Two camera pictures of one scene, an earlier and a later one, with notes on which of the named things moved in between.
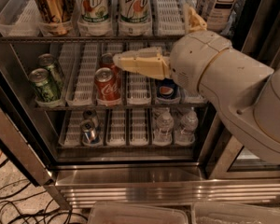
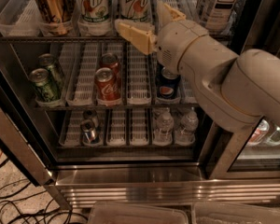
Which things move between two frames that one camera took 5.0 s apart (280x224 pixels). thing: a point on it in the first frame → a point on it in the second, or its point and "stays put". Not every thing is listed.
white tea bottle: x=219 y=6 stays put
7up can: x=134 y=14 stays put
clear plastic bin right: x=237 y=213 stays put
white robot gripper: x=194 y=58 → x=176 y=42
